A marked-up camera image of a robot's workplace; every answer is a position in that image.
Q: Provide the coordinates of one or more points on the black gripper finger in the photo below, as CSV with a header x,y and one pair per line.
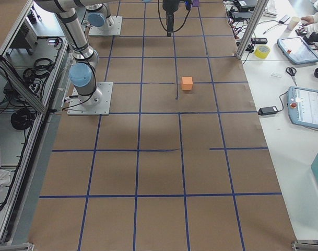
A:
x,y
170,24

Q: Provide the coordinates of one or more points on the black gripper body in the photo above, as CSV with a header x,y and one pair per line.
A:
x,y
169,6

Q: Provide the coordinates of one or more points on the orange foam cube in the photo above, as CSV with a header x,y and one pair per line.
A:
x,y
186,83

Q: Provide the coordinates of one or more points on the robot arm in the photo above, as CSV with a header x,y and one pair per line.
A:
x,y
105,10
82,73

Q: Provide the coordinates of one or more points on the person hand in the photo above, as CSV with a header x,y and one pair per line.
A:
x,y
307,20

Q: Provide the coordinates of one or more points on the purple foam cube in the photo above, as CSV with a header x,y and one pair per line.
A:
x,y
195,3

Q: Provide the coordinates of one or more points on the black phone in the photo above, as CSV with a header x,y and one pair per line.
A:
x,y
259,41

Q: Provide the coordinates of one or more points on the yellow tape roll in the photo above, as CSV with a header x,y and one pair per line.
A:
x,y
262,51

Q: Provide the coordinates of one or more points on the paper cup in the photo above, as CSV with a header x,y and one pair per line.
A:
x,y
293,22

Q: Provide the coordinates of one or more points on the far blue teach pendant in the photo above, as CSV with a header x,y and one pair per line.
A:
x,y
297,50

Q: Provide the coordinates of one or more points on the blue teach pendant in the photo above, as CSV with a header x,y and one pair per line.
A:
x,y
297,50
303,106

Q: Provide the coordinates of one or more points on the black power adapter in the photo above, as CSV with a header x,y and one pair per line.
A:
x,y
264,111

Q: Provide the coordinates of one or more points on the near blue teach pendant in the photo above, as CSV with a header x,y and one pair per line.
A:
x,y
303,106

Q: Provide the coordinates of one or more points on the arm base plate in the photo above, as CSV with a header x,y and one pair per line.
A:
x,y
98,104
100,26

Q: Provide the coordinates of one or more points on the aluminium frame post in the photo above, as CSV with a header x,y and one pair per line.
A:
x,y
257,14

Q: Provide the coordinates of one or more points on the black handled scissors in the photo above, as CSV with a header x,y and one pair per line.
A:
x,y
292,72

